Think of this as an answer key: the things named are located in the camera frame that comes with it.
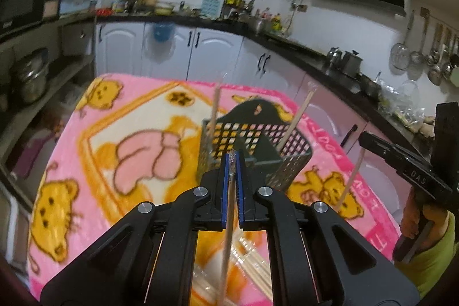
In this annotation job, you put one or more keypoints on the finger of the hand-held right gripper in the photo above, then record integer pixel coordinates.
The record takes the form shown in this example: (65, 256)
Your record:
(394, 153)

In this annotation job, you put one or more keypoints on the pink cabinet door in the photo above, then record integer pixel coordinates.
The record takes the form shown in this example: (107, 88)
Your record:
(330, 119)

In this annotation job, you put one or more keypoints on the wooden chopsticks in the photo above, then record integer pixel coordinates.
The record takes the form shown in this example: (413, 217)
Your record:
(349, 184)
(215, 109)
(297, 116)
(227, 248)

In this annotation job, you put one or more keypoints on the black microwave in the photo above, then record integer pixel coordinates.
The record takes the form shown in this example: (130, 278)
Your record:
(21, 1)

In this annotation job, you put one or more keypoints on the white cabinet door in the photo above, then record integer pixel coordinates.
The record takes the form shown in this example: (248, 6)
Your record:
(283, 76)
(118, 48)
(168, 58)
(217, 55)
(247, 65)

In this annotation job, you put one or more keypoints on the blue storage box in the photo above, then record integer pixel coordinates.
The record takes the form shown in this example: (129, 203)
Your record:
(73, 1)

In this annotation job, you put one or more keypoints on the ginger root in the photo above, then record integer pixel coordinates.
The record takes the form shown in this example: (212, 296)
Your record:
(425, 125)

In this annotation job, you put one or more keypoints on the person's right hand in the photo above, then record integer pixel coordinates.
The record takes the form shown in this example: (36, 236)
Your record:
(410, 216)

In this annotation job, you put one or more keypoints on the dark green utensil basket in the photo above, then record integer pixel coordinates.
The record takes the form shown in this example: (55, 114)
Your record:
(265, 152)

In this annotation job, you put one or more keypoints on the steel kettle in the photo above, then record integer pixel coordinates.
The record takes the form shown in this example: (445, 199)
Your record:
(334, 57)

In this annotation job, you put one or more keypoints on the stacked steel pots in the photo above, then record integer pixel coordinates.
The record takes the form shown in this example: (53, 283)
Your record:
(30, 76)

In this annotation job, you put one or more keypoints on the steel canister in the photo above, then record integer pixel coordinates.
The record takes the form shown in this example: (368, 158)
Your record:
(352, 63)

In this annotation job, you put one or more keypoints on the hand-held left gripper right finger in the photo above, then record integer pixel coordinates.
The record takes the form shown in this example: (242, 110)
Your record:
(241, 191)

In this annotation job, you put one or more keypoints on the pile of chopsticks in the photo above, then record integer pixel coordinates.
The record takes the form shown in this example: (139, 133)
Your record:
(254, 266)

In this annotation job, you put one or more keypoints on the clear plastic bag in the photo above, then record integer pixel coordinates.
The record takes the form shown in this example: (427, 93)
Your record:
(405, 98)

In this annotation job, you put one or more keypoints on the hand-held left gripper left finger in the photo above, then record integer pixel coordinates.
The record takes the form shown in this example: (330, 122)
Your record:
(226, 191)

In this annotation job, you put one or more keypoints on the pink printed blanket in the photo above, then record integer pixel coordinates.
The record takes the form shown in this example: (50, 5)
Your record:
(107, 119)

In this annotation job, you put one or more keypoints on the steel ladle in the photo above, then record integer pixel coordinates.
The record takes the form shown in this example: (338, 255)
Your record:
(417, 55)

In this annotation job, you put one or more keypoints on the steel saucepan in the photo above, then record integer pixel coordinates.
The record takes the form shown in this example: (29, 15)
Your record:
(371, 83)

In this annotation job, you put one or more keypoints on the person's right forearm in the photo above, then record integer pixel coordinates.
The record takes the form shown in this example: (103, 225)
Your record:
(441, 255)

